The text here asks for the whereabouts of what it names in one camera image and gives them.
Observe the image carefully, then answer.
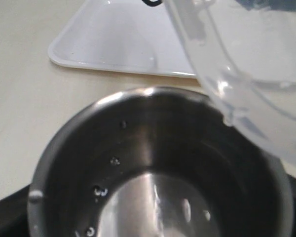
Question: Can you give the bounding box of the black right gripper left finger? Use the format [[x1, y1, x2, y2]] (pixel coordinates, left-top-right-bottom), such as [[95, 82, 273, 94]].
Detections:
[[0, 186, 30, 237]]

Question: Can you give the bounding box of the clear plastic measuring pitcher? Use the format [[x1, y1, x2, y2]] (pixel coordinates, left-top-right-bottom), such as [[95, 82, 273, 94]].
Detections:
[[164, 0, 296, 166]]

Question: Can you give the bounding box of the stainless steel cup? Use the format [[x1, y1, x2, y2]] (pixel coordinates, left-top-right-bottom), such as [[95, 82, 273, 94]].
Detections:
[[28, 87, 294, 237]]

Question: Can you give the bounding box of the white plastic tray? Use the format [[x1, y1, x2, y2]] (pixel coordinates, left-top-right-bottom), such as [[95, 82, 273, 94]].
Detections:
[[48, 0, 195, 78]]

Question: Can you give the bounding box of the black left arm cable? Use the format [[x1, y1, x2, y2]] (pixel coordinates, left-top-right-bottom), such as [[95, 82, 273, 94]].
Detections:
[[142, 0, 163, 8]]

